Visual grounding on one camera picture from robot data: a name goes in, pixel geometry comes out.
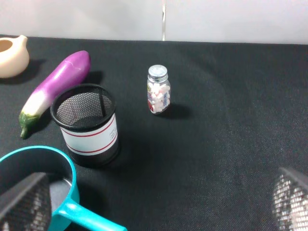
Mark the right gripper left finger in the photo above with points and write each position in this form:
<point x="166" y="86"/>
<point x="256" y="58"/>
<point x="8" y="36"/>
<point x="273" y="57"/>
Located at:
<point x="26" y="206"/>

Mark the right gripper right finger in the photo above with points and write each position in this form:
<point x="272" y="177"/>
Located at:
<point x="290" y="200"/>

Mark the black mesh pen holder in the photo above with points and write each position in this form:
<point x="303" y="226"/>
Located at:
<point x="87" y="119"/>

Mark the teal saucepan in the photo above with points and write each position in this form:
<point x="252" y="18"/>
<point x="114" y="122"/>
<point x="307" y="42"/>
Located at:
<point x="64" y="192"/>

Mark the black table cloth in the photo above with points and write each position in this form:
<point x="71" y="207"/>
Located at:
<point x="208" y="162"/>

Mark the purple toy eggplant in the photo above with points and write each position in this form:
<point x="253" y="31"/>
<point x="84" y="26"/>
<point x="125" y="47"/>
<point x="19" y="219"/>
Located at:
<point x="69" y="73"/>

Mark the cream ceramic teapot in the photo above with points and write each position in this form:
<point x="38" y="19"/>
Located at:
<point x="14" y="56"/>

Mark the small candy jar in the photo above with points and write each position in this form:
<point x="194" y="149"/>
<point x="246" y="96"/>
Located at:
<point x="158" y="89"/>

